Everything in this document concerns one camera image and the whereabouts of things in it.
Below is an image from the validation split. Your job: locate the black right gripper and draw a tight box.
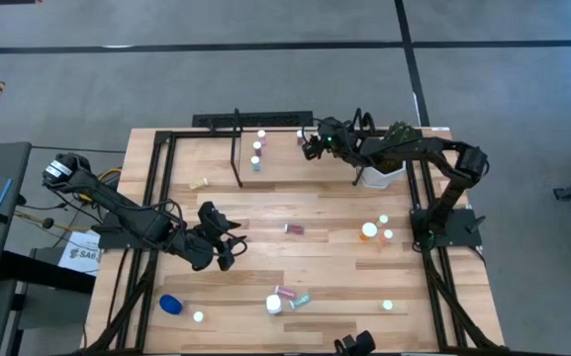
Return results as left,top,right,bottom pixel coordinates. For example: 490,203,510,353
302,116,366,162

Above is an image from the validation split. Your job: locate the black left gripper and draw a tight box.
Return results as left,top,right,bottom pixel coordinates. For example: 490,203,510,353
164,199,248,273

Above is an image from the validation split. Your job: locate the large white medicine bottle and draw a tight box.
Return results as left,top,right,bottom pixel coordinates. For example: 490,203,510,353
265,294,284,316

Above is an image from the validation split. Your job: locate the blue round cap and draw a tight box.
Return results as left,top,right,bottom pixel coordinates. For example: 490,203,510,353
158,293,186,316

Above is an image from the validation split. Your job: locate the large orange pill vial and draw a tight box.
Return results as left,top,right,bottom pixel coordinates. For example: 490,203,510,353
358,222,379,243

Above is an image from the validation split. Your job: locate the green pill vial white cap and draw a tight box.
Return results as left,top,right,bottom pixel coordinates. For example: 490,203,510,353
288,293,313,312

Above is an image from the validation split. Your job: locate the black perforated plate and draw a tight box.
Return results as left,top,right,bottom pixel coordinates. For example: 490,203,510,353
191,110,315,130

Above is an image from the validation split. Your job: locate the green cactus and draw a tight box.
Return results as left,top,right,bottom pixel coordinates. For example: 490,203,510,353
382,121,424,172

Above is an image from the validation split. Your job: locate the white printed paper sheet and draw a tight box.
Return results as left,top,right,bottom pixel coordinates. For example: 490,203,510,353
56,228,102,277

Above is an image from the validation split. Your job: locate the black bulky object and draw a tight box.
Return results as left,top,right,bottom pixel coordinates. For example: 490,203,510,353
333,329,378,356

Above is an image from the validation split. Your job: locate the black desk beam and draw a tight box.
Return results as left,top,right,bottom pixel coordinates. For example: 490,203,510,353
0,249,97,297

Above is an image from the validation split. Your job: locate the wooden shelf black frame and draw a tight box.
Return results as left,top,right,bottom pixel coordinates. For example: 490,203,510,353
224,107,376,190

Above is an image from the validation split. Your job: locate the black aluminium table frame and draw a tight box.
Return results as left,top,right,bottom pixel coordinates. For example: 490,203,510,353
82,128,509,356

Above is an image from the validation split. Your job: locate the yellow cable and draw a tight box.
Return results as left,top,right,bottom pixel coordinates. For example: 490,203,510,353
15,167,124,233

